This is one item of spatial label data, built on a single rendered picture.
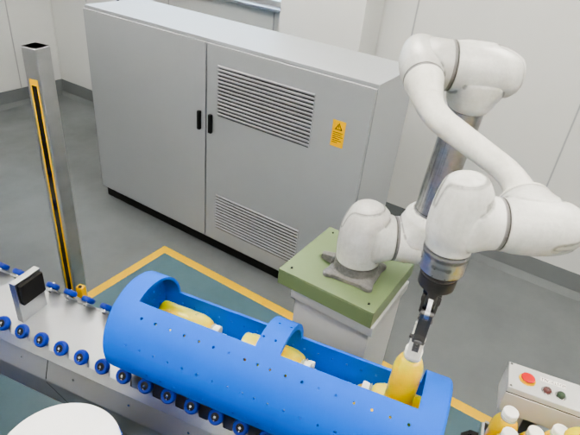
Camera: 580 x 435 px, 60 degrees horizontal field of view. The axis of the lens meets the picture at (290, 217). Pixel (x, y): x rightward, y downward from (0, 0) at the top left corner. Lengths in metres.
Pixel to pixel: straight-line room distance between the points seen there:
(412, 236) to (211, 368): 0.77
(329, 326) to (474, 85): 0.93
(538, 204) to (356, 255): 0.80
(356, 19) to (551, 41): 1.20
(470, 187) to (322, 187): 1.98
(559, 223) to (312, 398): 0.65
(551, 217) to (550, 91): 2.65
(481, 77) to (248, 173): 1.99
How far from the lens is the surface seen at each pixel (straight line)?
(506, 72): 1.43
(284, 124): 2.85
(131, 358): 1.43
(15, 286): 1.77
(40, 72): 1.82
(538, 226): 1.00
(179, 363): 1.35
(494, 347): 3.38
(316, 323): 1.85
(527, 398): 1.58
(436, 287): 1.04
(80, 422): 1.42
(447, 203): 0.94
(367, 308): 1.68
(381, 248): 1.68
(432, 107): 1.22
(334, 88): 2.64
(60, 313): 1.87
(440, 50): 1.38
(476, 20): 3.66
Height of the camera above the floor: 2.15
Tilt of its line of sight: 32 degrees down
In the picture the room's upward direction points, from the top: 6 degrees clockwise
